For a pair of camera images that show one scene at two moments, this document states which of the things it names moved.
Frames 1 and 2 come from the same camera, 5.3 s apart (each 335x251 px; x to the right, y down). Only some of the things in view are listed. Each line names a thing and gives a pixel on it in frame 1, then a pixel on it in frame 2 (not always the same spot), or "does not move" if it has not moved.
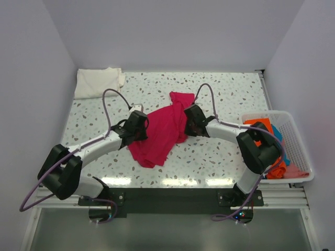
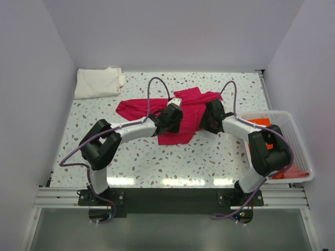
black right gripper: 188,131 -> 204,124
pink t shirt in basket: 292,171 does not move
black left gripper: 143,136 -> 175,128
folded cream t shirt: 91,82 does not move
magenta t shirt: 166,125 -> 193,102
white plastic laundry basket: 284,121 does not move
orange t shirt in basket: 265,121 does not move
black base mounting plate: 175,202 does not move
